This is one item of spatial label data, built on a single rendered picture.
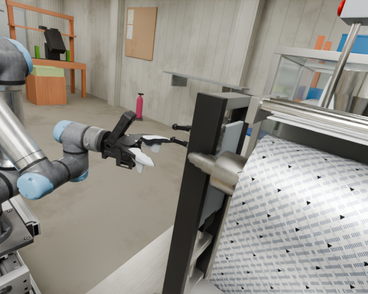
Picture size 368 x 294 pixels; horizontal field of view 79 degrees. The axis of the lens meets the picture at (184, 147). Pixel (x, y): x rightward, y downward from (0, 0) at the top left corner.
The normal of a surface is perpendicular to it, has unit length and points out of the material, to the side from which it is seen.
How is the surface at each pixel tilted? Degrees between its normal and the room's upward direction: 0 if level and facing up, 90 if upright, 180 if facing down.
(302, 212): 71
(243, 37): 90
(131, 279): 0
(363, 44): 90
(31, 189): 90
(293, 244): 92
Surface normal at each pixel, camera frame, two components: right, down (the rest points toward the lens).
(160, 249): 0.15, -0.92
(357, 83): -0.82, 0.08
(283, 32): -0.63, 0.18
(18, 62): 0.96, 0.23
